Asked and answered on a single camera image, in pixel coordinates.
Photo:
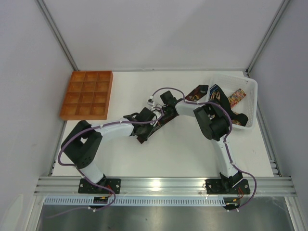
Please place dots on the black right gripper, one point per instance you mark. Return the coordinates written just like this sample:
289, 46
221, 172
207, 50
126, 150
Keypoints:
168, 110

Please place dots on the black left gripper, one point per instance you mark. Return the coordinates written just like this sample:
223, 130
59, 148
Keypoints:
149, 130

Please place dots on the dark red patterned tie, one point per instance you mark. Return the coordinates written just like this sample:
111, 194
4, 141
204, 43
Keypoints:
196, 93

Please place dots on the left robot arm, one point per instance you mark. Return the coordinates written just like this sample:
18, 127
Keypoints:
80, 147

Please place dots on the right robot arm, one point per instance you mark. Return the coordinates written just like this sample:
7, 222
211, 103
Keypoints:
216, 125

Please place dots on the orange wooden compartment tray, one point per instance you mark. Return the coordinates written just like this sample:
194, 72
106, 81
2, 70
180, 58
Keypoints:
87, 96

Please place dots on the white plastic mesh basket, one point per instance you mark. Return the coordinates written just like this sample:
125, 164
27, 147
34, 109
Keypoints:
248, 105

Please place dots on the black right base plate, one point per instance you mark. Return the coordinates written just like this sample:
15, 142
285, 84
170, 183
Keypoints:
215, 186

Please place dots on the white slotted cable duct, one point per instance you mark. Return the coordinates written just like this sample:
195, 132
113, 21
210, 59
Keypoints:
134, 201

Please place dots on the aluminium mounting rail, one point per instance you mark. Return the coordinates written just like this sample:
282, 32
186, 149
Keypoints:
155, 186

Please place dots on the right aluminium frame post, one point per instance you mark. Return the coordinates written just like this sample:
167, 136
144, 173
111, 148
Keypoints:
269, 32

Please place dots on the aluminium frame post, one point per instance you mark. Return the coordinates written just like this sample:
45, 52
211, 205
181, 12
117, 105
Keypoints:
56, 32
269, 32

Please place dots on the left aluminium frame post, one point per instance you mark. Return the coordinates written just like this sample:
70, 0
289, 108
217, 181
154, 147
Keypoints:
56, 32

